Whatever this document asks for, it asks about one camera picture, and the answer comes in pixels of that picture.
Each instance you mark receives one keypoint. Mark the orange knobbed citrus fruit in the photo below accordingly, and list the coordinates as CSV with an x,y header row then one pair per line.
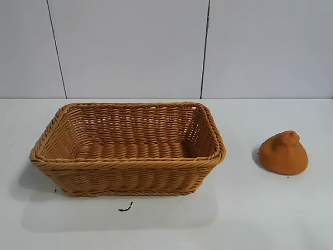
x,y
283,159

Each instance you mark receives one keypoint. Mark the tan woven wicker basket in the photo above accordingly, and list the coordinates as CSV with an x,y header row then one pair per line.
x,y
130,177

